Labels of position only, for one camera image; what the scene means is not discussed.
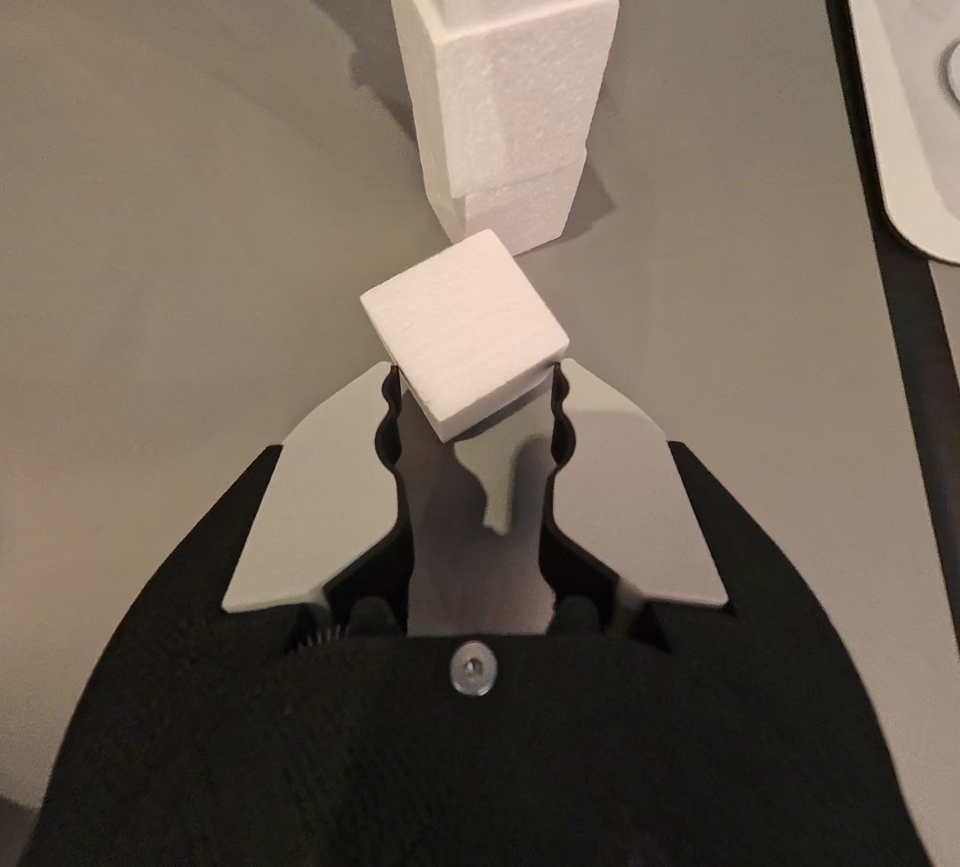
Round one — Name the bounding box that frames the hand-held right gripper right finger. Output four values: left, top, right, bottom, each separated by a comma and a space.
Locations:
538, 357, 729, 636

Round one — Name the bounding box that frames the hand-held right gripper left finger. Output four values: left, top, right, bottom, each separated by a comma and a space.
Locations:
223, 360, 417, 636

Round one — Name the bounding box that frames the wooden board document stand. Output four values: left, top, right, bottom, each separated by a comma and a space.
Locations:
843, 0, 960, 261

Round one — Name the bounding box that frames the black wrist rest pad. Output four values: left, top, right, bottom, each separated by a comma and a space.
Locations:
0, 795, 42, 867

